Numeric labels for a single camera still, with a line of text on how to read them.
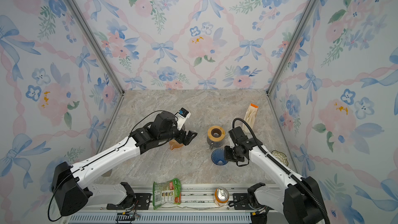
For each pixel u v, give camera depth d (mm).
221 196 663
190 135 676
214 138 850
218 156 876
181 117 651
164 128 567
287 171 446
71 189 381
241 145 602
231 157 727
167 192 737
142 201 743
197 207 732
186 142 667
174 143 664
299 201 401
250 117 950
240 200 731
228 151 744
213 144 860
